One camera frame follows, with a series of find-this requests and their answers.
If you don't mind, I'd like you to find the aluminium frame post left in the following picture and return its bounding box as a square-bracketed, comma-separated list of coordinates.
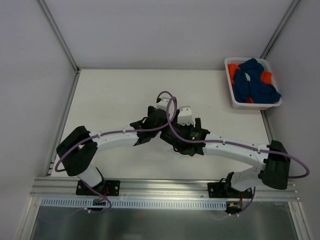
[36, 0, 80, 73]

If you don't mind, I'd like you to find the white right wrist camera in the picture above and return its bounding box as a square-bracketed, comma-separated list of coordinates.
[177, 105, 194, 126]

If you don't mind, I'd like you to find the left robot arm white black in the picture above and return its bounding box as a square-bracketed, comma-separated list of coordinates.
[54, 106, 168, 195]

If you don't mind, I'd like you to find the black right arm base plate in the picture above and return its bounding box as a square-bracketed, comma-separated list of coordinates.
[207, 181, 253, 199]

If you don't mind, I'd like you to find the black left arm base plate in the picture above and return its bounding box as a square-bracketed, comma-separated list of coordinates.
[75, 180, 121, 197]

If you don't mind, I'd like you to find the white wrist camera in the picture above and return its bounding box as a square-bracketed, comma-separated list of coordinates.
[156, 97, 170, 111]
[177, 105, 194, 126]

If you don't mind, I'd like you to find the aluminium frame post right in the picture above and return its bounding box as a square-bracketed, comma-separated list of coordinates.
[260, 0, 301, 59]

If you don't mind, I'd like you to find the white slotted cable duct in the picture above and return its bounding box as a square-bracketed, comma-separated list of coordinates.
[41, 197, 227, 211]

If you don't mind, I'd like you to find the aluminium mounting rail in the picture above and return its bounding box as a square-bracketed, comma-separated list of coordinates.
[30, 177, 301, 202]

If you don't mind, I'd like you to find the white plastic laundry basket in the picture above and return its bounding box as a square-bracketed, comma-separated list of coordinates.
[224, 57, 282, 111]

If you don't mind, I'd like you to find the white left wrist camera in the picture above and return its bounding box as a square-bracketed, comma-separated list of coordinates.
[156, 97, 170, 111]

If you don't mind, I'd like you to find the blue t shirt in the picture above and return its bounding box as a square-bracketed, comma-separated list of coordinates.
[232, 57, 282, 104]

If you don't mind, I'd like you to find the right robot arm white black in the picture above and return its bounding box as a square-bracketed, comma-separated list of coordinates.
[160, 118, 291, 198]

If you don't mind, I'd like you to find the orange t shirt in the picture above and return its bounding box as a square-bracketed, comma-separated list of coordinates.
[227, 63, 273, 104]

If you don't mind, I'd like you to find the aluminium frame post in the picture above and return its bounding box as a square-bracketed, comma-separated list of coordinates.
[260, 0, 301, 59]
[36, 0, 80, 73]

